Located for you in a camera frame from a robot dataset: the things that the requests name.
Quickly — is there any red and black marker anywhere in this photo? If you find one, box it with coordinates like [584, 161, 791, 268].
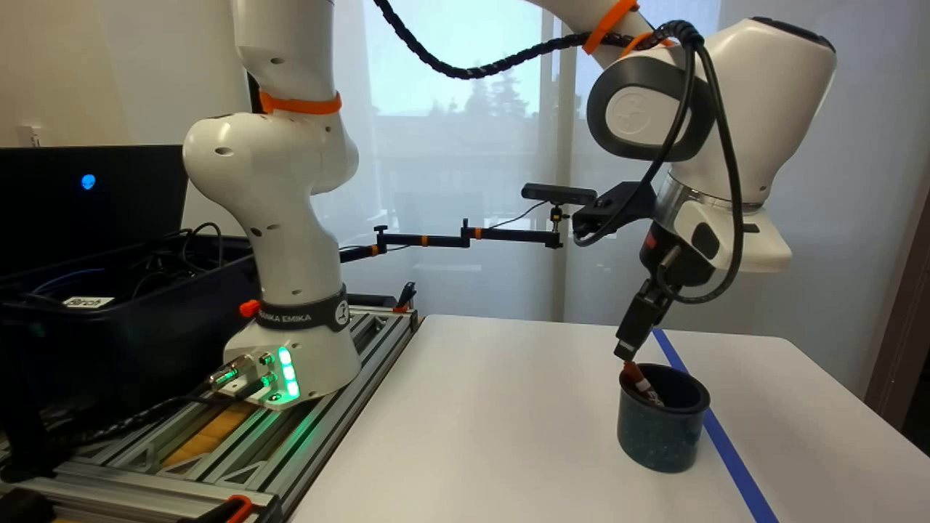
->
[621, 361, 666, 408]

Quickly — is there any dark blue speckled mug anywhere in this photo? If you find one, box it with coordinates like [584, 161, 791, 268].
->
[617, 363, 711, 474]

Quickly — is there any blue tape strip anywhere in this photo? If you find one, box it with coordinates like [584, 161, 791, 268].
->
[651, 328, 780, 523]

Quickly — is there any window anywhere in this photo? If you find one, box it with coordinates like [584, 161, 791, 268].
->
[361, 0, 721, 244]

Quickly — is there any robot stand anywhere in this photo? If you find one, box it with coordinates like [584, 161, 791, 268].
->
[0, 291, 423, 523]

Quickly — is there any black clamp with orange grip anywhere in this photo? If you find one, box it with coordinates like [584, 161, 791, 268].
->
[180, 494, 255, 523]

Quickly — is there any black storage bin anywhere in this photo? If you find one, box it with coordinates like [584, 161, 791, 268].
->
[0, 234, 262, 437]

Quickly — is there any black laptop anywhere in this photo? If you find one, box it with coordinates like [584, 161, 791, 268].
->
[0, 144, 190, 277]

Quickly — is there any camera on mount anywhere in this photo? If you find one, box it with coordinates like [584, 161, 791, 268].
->
[339, 183, 599, 264]

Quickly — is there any bundle of black cables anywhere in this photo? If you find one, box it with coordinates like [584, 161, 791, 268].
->
[129, 222, 227, 293]

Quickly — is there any black cable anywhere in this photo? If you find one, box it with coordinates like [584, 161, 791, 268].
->
[44, 378, 242, 445]

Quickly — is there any blue cable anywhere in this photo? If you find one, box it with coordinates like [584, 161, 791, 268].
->
[31, 267, 108, 297]

